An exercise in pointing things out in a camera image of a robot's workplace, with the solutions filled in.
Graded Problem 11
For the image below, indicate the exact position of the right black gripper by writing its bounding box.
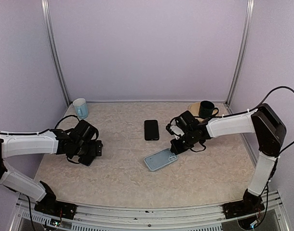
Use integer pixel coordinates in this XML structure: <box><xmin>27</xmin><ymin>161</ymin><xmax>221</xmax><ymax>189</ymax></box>
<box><xmin>170</xmin><ymin>129</ymin><xmax>197</xmax><ymax>155</ymax></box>

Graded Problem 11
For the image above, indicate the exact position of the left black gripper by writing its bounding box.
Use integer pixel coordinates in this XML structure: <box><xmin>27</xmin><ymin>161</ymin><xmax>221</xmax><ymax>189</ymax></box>
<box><xmin>74</xmin><ymin>140</ymin><xmax>102</xmax><ymax>156</ymax></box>

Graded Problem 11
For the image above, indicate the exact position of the blue edged smartphone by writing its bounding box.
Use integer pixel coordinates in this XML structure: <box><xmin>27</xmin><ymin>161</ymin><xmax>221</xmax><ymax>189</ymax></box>
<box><xmin>79</xmin><ymin>156</ymin><xmax>95</xmax><ymax>166</ymax></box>

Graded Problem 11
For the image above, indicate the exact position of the light blue phone case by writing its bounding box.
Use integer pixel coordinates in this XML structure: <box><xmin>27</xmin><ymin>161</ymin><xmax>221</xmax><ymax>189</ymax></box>
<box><xmin>144</xmin><ymin>148</ymin><xmax>178</xmax><ymax>172</ymax></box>

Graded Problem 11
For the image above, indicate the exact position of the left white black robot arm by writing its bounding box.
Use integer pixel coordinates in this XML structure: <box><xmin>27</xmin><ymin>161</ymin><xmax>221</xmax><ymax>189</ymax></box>
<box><xmin>0</xmin><ymin>120</ymin><xmax>103</xmax><ymax>219</ymax></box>

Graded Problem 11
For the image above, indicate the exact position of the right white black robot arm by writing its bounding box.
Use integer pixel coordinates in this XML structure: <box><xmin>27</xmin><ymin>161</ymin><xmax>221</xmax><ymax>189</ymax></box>
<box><xmin>166</xmin><ymin>103</ymin><xmax>286</xmax><ymax>219</ymax></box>

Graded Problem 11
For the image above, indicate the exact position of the beige plate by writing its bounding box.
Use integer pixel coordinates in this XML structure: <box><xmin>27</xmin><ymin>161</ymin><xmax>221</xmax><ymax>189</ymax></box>
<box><xmin>188</xmin><ymin>102</ymin><xmax>210</xmax><ymax>120</ymax></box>

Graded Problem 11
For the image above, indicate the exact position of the black mug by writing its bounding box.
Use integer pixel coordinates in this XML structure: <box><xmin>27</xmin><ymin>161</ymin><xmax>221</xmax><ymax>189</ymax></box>
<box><xmin>199</xmin><ymin>101</ymin><xmax>219</xmax><ymax>119</ymax></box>

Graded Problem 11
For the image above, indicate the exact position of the light blue mug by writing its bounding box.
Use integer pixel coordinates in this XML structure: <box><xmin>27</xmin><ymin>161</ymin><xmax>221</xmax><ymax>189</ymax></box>
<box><xmin>72</xmin><ymin>98</ymin><xmax>89</xmax><ymax>119</ymax></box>

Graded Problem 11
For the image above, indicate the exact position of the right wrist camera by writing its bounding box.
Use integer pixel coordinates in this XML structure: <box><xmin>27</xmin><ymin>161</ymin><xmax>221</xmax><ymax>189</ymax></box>
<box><xmin>166</xmin><ymin>121</ymin><xmax>184</xmax><ymax>140</ymax></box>

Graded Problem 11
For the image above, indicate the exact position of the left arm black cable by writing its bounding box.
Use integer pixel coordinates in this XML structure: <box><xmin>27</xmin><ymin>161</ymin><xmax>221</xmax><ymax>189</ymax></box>
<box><xmin>0</xmin><ymin>115</ymin><xmax>81</xmax><ymax>135</ymax></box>

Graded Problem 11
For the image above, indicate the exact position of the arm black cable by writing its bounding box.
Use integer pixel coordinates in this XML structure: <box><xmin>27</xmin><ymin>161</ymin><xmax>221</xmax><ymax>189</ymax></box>
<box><xmin>255</xmin><ymin>86</ymin><xmax>294</xmax><ymax>154</ymax></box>
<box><xmin>0</xmin><ymin>115</ymin><xmax>81</xmax><ymax>135</ymax></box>

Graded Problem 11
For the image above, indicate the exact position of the right aluminium frame post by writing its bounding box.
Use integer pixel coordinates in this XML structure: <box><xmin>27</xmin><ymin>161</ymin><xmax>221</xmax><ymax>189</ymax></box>
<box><xmin>226</xmin><ymin>0</ymin><xmax>254</xmax><ymax>106</ymax></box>

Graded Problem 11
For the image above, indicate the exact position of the aluminium frame post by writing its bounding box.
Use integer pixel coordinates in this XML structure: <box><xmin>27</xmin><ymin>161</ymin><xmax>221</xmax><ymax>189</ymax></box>
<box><xmin>41</xmin><ymin>0</ymin><xmax>71</xmax><ymax>106</ymax></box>
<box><xmin>226</xmin><ymin>0</ymin><xmax>254</xmax><ymax>106</ymax></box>

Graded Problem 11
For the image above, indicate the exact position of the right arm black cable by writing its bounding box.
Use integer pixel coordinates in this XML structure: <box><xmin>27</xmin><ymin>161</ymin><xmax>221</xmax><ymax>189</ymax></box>
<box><xmin>255</xmin><ymin>86</ymin><xmax>294</xmax><ymax>154</ymax></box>

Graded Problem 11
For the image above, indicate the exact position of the front aluminium rail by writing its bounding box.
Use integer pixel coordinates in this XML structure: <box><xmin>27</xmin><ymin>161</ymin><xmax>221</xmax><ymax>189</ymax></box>
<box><xmin>9</xmin><ymin>191</ymin><xmax>290</xmax><ymax>231</ymax></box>

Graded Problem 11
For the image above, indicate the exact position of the left aluminium frame post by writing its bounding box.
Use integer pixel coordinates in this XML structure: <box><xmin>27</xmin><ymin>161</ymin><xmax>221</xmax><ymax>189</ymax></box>
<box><xmin>41</xmin><ymin>0</ymin><xmax>71</xmax><ymax>106</ymax></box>

